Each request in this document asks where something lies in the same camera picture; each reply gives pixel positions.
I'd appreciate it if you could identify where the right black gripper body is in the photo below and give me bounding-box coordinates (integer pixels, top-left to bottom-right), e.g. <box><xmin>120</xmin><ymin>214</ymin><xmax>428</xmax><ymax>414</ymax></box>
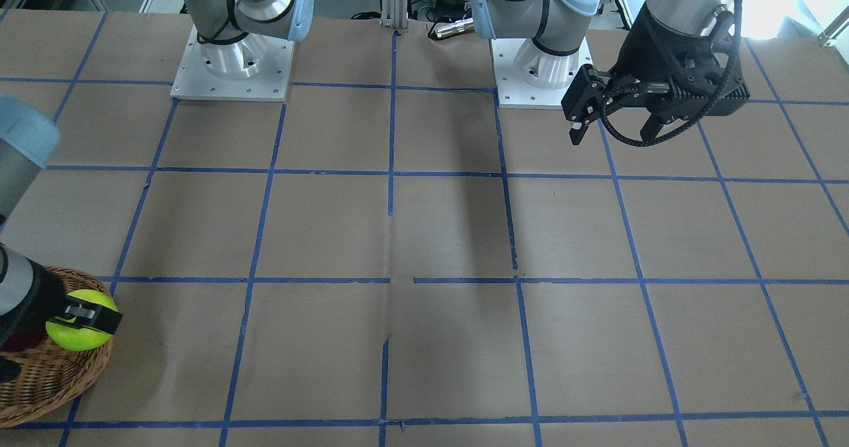
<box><xmin>1</xmin><ymin>261</ymin><xmax>66</xmax><ymax>383</ymax></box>

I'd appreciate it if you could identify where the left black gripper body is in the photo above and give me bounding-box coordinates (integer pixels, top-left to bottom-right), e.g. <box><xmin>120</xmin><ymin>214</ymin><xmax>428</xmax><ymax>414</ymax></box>
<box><xmin>612</xmin><ymin>5</ymin><xmax>751</xmax><ymax>139</ymax></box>

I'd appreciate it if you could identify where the green apple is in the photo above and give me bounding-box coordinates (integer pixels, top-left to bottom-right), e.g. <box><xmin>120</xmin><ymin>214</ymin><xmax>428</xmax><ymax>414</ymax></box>
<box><xmin>44</xmin><ymin>289</ymin><xmax>123</xmax><ymax>352</ymax></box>

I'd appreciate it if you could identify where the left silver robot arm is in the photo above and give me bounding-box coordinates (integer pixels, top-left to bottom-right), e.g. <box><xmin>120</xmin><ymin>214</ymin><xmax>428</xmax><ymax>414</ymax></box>
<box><xmin>471</xmin><ymin>0</ymin><xmax>751</xmax><ymax>147</ymax></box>

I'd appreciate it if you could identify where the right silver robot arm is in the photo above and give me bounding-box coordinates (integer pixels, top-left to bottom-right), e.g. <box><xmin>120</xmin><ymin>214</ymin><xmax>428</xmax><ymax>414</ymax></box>
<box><xmin>1</xmin><ymin>0</ymin><xmax>314</xmax><ymax>353</ymax></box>

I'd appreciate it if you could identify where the oval wicker basket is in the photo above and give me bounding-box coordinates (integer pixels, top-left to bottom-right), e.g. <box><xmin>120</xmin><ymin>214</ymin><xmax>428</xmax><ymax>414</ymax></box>
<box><xmin>2</xmin><ymin>253</ymin><xmax>114</xmax><ymax>428</ymax></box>

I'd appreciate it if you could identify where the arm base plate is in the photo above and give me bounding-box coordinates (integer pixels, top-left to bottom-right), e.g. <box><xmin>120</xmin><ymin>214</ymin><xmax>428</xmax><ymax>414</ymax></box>
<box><xmin>490</xmin><ymin>38</ymin><xmax>592</xmax><ymax>109</ymax></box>
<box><xmin>170</xmin><ymin>28</ymin><xmax>295</xmax><ymax>103</ymax></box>

